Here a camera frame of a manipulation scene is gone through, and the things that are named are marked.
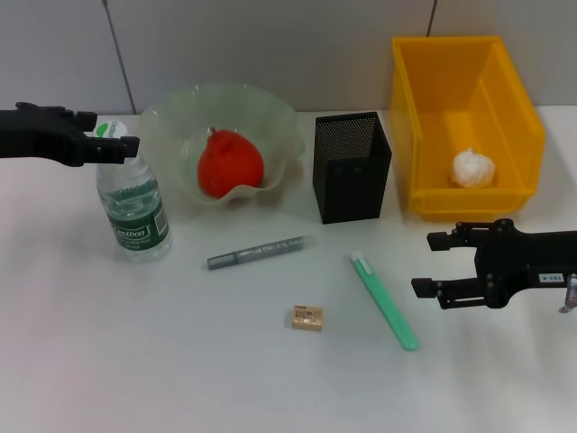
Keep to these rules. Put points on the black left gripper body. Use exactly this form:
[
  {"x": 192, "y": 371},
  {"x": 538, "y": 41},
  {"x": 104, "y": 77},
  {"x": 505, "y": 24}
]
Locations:
[{"x": 40, "y": 135}]

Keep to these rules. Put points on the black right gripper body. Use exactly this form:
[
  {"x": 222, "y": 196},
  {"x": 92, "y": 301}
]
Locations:
[{"x": 518, "y": 261}]

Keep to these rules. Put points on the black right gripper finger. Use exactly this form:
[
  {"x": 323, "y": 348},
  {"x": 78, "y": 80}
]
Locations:
[
  {"x": 424, "y": 288},
  {"x": 442, "y": 241}
]

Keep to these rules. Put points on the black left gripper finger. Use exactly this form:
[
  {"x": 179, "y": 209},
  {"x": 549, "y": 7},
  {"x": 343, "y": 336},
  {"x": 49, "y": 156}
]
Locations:
[
  {"x": 112, "y": 151},
  {"x": 83, "y": 119}
]

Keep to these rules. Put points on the clear green-label water bottle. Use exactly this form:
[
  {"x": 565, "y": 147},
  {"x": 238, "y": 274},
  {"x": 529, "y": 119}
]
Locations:
[{"x": 133, "y": 212}]

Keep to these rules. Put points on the white paper ball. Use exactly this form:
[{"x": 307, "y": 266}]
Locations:
[{"x": 471, "y": 169}]

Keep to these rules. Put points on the red-orange toy orange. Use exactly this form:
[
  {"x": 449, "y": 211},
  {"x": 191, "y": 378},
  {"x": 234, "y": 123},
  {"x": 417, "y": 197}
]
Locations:
[{"x": 230, "y": 167}]

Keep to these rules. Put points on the beige eraser block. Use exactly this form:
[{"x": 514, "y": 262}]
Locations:
[{"x": 306, "y": 318}]

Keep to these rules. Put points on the black mesh pen holder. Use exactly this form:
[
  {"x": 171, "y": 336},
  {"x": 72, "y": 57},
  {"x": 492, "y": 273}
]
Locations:
[{"x": 351, "y": 198}]

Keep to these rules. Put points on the translucent green wavy fruit bowl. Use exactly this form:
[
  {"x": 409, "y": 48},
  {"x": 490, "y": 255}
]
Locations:
[{"x": 252, "y": 113}]

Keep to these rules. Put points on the silver glitter marker pen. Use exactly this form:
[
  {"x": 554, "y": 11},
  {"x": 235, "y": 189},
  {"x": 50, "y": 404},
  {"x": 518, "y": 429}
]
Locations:
[{"x": 261, "y": 251}]

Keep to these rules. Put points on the yellow plastic bin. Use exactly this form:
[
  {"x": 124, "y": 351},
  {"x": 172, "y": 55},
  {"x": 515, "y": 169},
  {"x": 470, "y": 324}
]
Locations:
[{"x": 451, "y": 113}]

